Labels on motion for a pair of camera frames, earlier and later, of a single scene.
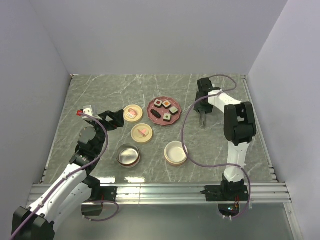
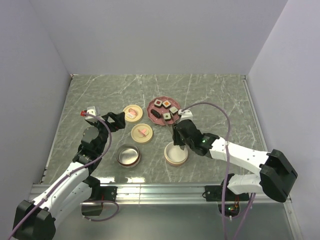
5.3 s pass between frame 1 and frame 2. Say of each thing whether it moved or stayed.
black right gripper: moved
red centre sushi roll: stayed
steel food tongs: moved
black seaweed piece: stayed
